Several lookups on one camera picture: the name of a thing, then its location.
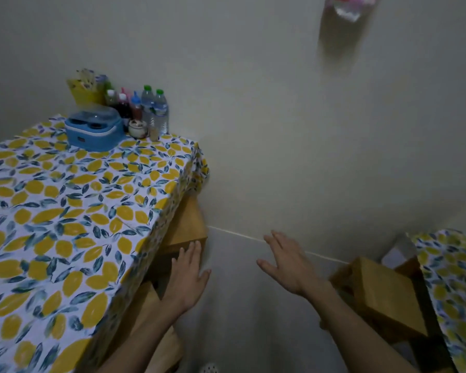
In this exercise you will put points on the person's left hand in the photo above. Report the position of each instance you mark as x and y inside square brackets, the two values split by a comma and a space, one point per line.
[186, 281]

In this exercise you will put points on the person's right hand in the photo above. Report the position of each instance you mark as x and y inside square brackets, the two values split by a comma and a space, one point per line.
[293, 268]

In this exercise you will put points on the person's left thumb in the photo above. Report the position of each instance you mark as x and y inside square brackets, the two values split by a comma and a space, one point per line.
[204, 281]

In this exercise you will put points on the person's right thumb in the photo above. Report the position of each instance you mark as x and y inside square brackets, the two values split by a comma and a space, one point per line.
[267, 268]

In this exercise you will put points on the person's right middle finger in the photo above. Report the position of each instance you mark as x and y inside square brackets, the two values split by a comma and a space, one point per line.
[281, 241]

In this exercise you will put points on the person's left middle finger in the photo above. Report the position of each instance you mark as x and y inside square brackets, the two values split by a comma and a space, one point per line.
[186, 257]

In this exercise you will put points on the person's right forearm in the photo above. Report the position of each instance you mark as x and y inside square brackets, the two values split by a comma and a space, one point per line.
[357, 334]

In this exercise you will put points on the person's left forearm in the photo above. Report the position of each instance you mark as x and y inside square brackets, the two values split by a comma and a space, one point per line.
[143, 339]

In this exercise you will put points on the wooden stool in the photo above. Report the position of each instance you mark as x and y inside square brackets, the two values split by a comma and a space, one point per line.
[184, 225]
[384, 295]
[167, 345]

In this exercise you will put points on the white spotted slipper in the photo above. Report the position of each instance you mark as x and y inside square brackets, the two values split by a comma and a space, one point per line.
[209, 369]

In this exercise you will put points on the white paper box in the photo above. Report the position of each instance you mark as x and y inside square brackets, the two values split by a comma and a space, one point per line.
[399, 250]

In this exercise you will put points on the small beige cup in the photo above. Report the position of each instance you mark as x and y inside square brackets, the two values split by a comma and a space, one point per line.
[153, 133]

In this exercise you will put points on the large lemon print tablecloth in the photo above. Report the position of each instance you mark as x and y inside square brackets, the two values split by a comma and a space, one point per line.
[62, 213]

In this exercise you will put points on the small white ceramic jar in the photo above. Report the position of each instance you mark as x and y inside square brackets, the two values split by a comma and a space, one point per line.
[137, 128]

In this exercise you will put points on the clear water bottle green cap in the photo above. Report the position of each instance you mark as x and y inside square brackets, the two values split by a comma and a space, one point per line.
[147, 100]
[160, 110]

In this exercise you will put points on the blue plastic appliance clear lid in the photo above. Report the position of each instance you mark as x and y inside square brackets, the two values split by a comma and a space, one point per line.
[94, 128]

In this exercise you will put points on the red sauce bottle blue cap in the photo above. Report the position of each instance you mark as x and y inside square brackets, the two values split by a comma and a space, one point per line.
[136, 106]

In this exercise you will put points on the dark sauce bottle red cap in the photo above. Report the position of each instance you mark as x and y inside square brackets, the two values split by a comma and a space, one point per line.
[123, 105]

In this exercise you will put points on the small lemon print tablecloth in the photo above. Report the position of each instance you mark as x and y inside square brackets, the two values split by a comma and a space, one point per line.
[450, 275]

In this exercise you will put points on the yellow basket with packets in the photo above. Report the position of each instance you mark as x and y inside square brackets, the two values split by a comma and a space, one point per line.
[83, 91]

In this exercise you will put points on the hanging plastic bag pink contents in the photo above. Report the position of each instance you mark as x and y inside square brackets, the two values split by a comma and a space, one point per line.
[349, 4]

